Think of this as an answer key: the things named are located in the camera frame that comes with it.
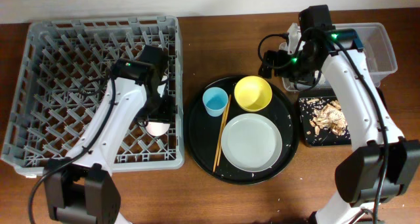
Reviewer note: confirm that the grey round plate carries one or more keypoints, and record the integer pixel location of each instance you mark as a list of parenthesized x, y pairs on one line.
[(251, 142)]

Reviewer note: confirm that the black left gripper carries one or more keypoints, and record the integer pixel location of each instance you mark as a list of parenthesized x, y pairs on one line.
[(165, 112)]

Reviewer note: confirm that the wooden chopstick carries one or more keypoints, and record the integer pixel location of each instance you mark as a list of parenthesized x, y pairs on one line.
[(223, 128), (220, 138)]

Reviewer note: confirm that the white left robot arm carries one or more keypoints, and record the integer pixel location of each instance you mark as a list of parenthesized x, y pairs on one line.
[(79, 188)]

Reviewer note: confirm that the grey dishwasher rack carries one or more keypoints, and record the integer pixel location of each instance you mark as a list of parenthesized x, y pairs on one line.
[(57, 91)]

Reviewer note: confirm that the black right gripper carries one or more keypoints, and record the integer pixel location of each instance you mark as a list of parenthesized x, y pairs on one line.
[(282, 57)]

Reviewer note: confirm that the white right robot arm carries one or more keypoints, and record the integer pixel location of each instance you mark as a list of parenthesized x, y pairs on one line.
[(383, 162)]

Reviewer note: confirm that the food scraps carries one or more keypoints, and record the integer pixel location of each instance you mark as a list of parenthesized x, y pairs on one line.
[(328, 117)]

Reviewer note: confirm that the yellow bowl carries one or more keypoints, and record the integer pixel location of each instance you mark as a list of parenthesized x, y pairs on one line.
[(253, 93)]

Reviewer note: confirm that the clear plastic bin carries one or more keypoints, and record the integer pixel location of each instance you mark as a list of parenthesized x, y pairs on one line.
[(380, 57)]

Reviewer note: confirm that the pink plastic cup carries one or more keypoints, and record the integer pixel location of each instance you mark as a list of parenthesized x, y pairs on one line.
[(157, 129)]

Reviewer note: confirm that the blue plastic cup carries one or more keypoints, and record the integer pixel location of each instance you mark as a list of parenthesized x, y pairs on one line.
[(215, 100)]

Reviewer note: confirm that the black rectangular bin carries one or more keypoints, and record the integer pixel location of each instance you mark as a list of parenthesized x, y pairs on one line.
[(325, 138)]

